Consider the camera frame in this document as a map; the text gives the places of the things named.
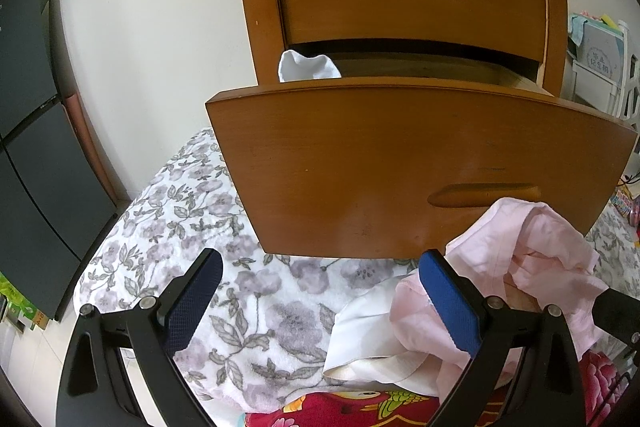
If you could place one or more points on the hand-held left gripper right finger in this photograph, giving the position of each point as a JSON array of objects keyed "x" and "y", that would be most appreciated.
[{"x": 450, "y": 302}]

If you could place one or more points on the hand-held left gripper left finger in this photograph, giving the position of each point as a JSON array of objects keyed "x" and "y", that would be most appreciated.
[{"x": 195, "y": 302}]

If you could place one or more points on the green packets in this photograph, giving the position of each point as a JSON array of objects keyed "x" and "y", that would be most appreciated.
[{"x": 15, "y": 302}]

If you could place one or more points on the pink garment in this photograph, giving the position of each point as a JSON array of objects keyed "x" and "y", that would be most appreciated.
[{"x": 540, "y": 247}]

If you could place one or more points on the grey floral blanket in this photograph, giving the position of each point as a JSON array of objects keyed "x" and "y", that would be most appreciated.
[{"x": 175, "y": 232}]

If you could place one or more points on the white cloth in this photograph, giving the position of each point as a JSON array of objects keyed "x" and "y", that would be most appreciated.
[{"x": 305, "y": 67}]

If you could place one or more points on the wooden nightstand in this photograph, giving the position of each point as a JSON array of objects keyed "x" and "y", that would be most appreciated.
[{"x": 250, "y": 7}]

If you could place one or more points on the red floral blanket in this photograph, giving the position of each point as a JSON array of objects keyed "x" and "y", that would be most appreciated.
[{"x": 350, "y": 409}]

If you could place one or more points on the white rack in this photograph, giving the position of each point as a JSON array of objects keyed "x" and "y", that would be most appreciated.
[{"x": 600, "y": 57}]

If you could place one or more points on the colourful clutter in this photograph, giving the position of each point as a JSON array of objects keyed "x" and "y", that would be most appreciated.
[{"x": 631, "y": 212}]

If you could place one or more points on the white garment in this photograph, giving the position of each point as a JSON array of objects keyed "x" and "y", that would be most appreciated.
[{"x": 370, "y": 337}]

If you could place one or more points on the dark grey wardrobe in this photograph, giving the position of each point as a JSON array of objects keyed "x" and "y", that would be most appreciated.
[{"x": 40, "y": 182}]

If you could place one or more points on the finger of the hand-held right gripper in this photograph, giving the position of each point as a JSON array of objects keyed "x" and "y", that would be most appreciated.
[{"x": 620, "y": 317}]

